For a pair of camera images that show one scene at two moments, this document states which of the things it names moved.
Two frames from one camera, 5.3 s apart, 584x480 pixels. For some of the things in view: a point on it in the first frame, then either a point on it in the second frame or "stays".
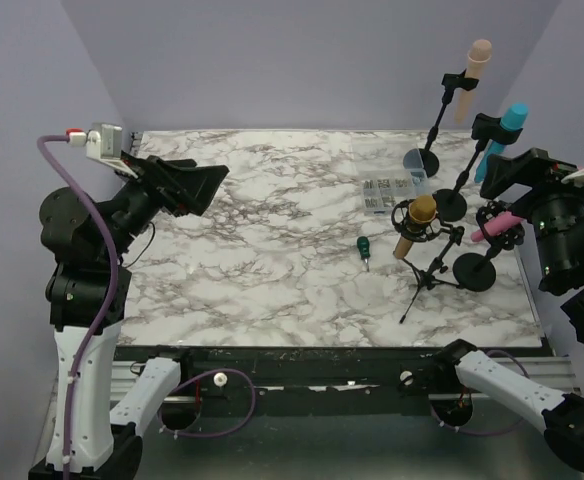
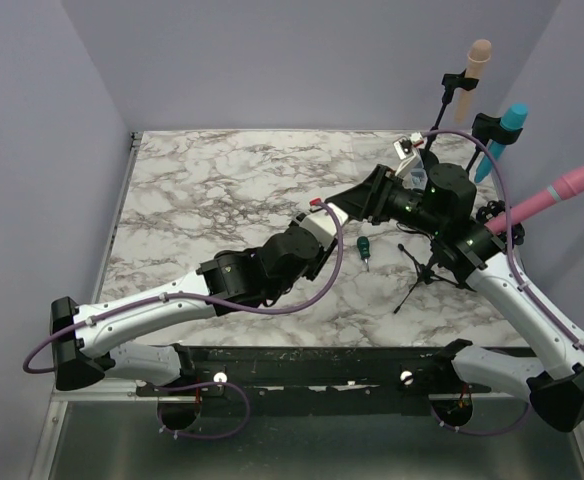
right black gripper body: x=552 y=204 to x=409 y=207
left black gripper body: x=137 y=202 to x=281 y=291
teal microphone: x=513 y=118 stays
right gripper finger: x=501 y=173 to x=372 y=200
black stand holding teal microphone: x=450 y=204 stays
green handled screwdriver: x=363 y=245 stays
